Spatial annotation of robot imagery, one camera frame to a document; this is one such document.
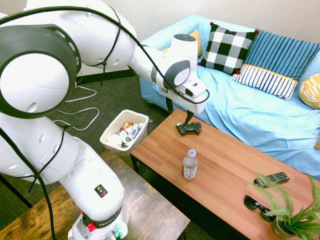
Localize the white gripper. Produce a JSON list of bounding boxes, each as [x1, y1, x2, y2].
[[152, 84, 207, 126]]

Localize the clear plastic water bottle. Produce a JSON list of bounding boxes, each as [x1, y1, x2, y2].
[[181, 149, 199, 181]]

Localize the white trash bin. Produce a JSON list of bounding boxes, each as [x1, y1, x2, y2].
[[99, 109, 150, 157]]

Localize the discarded blue label bottle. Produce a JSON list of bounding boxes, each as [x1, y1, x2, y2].
[[128, 123, 141, 140]]

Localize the black game controller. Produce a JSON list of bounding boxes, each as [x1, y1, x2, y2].
[[175, 121, 203, 137]]

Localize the light blue sofa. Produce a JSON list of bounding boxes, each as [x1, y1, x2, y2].
[[139, 14, 320, 181]]

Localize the wooden coffee table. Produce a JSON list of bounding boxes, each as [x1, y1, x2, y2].
[[130, 108, 320, 240]]

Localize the crumpled white paper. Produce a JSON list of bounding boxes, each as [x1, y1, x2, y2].
[[108, 133, 126, 149]]

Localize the black white checkered pillow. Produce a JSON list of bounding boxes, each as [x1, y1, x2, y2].
[[197, 21, 260, 76]]

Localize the rustic dark wood table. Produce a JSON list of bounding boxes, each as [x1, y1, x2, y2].
[[0, 149, 191, 240]]

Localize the blue striped pillow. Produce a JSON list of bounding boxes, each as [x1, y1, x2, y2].
[[230, 29, 320, 102]]

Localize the black sunglasses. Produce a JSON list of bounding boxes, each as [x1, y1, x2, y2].
[[243, 194, 277, 223]]

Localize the black TV remote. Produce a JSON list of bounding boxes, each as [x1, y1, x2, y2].
[[254, 171, 291, 188]]

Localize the yellow patterned bolster pillow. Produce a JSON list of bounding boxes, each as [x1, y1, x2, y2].
[[299, 72, 320, 110]]

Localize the green fern plant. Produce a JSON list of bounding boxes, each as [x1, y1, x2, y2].
[[246, 173, 320, 240]]

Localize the green plant pot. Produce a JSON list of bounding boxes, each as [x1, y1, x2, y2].
[[271, 216, 297, 239]]

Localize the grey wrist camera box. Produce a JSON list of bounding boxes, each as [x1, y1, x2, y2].
[[179, 80, 209, 100]]

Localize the white floor cable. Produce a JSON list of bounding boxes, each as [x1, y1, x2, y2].
[[64, 85, 98, 104], [52, 107, 100, 132]]

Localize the black camera stand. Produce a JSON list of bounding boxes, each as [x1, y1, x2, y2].
[[0, 173, 34, 210]]

